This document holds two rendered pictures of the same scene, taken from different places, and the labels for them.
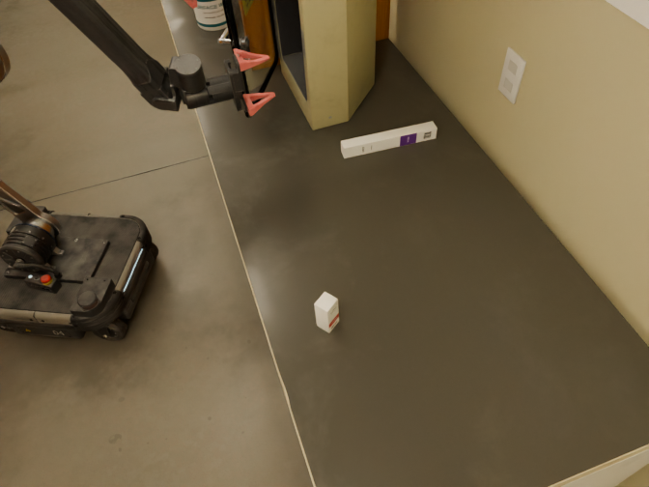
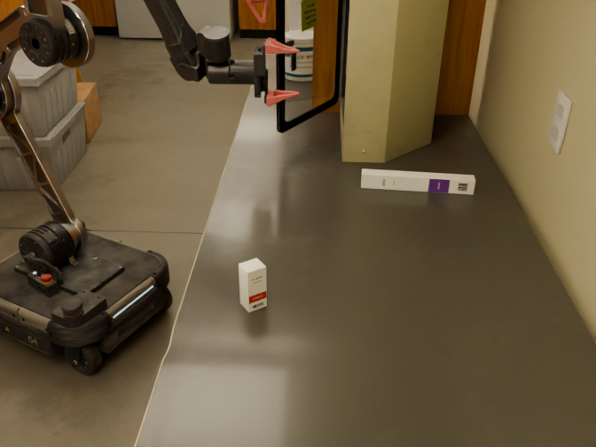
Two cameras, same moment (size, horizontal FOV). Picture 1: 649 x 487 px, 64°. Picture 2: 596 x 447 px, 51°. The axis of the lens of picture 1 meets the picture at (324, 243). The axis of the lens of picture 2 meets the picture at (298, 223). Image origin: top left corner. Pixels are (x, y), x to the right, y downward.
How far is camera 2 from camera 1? 50 cm
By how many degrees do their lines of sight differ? 24
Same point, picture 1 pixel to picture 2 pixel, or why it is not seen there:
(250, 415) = not seen: outside the picture
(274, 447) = not seen: outside the picture
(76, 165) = (138, 211)
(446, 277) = (413, 304)
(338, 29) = (384, 52)
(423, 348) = (346, 355)
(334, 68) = (375, 95)
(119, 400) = (53, 434)
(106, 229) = (129, 258)
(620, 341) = not seen: outside the picture
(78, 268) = (82, 281)
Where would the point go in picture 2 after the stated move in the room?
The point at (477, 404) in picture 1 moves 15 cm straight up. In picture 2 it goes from (379, 424) to (388, 341)
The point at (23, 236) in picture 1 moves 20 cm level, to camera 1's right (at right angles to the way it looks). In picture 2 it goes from (47, 231) to (93, 239)
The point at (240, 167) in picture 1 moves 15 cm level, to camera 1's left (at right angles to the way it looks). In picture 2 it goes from (251, 171) to (196, 163)
